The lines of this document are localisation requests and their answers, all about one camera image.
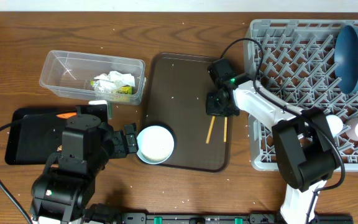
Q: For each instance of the wooden chopstick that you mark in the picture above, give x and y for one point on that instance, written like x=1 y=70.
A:
x=210 y=130
x=225 y=129

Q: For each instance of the light blue rice bowl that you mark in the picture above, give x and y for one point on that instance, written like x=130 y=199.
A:
x=156 y=144

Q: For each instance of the green snack wrapper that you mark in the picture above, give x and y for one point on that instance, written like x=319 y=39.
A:
x=127 y=90

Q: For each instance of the white tissue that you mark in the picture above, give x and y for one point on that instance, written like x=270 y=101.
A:
x=118 y=78

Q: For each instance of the aluminium foil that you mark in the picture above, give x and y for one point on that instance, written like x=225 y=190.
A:
x=103 y=86

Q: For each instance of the orange carrot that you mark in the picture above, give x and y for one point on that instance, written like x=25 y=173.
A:
x=66 y=115

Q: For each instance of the light blue cup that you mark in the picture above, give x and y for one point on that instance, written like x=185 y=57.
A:
x=335 y=124

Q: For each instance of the blue plate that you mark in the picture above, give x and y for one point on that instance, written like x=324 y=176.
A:
x=346 y=57

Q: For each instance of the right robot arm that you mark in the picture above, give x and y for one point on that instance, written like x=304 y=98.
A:
x=303 y=145

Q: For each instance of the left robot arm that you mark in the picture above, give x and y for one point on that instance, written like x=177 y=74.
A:
x=62 y=193

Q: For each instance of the grey dishwasher rack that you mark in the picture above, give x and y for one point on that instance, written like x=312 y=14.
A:
x=298 y=66

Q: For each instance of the brown serving tray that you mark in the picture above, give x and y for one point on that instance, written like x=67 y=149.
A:
x=175 y=99

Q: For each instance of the clear plastic bin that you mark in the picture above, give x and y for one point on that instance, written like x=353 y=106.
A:
x=69 y=75

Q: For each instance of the black tray bin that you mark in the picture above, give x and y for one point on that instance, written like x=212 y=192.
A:
x=32 y=141

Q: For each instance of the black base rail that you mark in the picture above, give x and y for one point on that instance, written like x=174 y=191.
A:
x=213 y=218

